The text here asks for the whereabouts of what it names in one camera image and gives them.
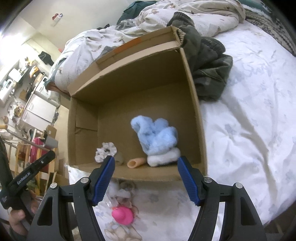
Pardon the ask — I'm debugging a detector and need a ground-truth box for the beige tube-shaped soft object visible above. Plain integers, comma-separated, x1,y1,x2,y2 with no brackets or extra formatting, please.
127,158,147,169

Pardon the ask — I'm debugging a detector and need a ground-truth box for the light blue fluffy sock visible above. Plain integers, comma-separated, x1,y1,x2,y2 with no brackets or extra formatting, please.
130,115,181,167

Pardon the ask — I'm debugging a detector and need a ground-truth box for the person's left hand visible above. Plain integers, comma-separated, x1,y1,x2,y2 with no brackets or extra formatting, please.
9,197,40,236

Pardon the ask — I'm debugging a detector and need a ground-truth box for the pink bag on shelf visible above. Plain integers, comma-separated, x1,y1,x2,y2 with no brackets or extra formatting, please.
29,137,44,163

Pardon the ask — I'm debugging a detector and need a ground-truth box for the pink rubber duck toy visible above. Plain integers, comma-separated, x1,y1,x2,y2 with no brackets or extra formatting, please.
111,206,134,225

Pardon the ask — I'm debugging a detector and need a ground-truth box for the white floral duvet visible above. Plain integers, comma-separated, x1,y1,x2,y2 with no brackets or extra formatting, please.
67,21,296,241

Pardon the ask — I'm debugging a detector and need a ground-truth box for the brown cardboard box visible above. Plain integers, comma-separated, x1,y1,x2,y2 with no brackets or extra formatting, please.
68,26,207,173

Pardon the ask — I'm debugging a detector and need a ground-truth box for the white cabinet unit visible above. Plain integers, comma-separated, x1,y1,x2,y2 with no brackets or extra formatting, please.
21,93,57,131

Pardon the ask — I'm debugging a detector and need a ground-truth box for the dark camouflage jacket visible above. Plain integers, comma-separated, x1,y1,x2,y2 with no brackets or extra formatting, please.
167,11,233,101

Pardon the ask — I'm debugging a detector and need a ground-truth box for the crumpled patterned beige blanket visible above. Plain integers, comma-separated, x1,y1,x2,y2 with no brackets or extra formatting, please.
45,1,246,93

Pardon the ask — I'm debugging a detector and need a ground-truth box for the dark green pillow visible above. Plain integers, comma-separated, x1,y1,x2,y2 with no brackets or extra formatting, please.
117,1,157,25

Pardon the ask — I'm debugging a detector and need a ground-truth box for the black white striped fabric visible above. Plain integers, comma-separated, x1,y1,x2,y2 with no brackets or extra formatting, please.
245,8,295,56

